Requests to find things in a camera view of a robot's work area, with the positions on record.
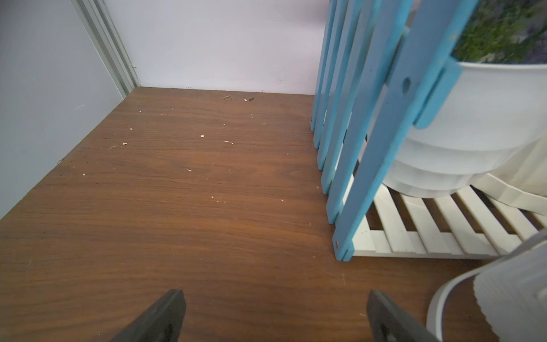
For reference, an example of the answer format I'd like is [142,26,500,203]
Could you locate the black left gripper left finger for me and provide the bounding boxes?
[111,289,186,342]

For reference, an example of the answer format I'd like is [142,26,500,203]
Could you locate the blue white wooden plant shelf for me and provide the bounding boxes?
[311,1,546,261]

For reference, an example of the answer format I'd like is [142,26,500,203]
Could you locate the white pot green plant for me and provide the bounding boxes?
[473,135,546,215]

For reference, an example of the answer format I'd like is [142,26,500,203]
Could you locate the white round tilting desk fan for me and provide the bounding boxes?
[426,229,546,341]

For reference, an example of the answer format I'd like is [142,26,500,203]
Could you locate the white pot purple lavender plant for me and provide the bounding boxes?
[384,1,546,198]

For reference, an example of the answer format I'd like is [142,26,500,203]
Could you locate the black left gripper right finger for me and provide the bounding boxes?
[367,290,438,342]

